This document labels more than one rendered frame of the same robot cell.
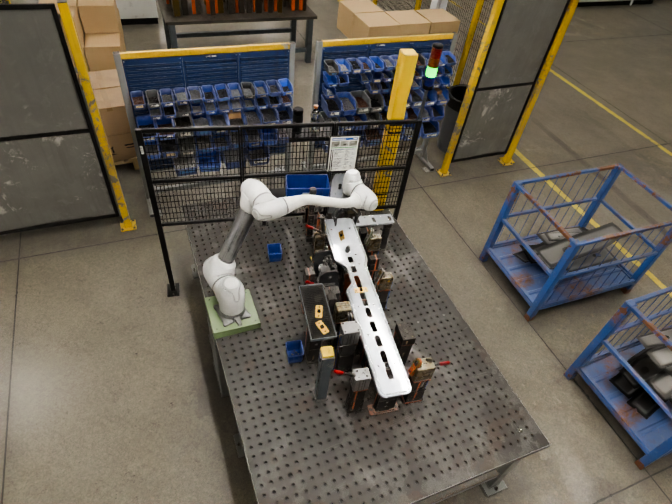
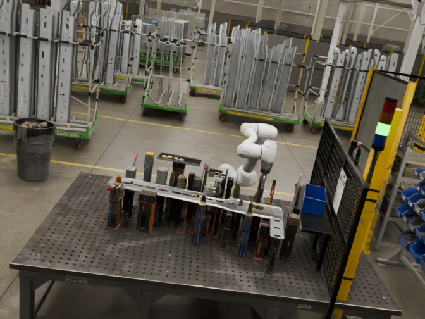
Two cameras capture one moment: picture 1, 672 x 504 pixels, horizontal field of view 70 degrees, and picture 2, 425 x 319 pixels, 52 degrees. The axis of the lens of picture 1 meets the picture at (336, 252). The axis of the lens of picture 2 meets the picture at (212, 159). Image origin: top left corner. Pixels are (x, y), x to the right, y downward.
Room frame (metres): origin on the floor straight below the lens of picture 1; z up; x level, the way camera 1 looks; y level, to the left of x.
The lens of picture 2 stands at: (3.21, -2.99, 2.37)
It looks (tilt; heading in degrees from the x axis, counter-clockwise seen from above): 19 degrees down; 113
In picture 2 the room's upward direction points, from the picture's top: 9 degrees clockwise
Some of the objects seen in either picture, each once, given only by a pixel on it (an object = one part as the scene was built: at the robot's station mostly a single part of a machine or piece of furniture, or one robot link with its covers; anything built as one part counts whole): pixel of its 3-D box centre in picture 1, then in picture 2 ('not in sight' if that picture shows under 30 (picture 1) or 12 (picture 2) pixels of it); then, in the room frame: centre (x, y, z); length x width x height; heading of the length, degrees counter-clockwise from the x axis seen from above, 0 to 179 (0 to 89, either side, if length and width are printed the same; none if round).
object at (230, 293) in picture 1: (230, 293); (225, 175); (1.81, 0.60, 0.92); 0.18 x 0.16 x 0.22; 40
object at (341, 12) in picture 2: not in sight; (333, 54); (0.47, 11.65, 1.64); 0.91 x 0.36 x 3.28; 117
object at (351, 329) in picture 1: (346, 347); (160, 192); (1.56, -0.14, 0.90); 0.13 x 0.10 x 0.41; 109
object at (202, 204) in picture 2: (381, 292); (199, 223); (2.03, -0.33, 0.87); 0.12 x 0.09 x 0.35; 109
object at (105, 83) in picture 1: (84, 101); not in sight; (4.36, 2.82, 0.52); 1.21 x 0.81 x 1.05; 31
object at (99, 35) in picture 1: (89, 45); not in sight; (5.65, 3.38, 0.52); 1.20 x 0.80 x 1.05; 24
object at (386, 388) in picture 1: (362, 293); (195, 197); (1.90, -0.20, 1.00); 1.38 x 0.22 x 0.02; 19
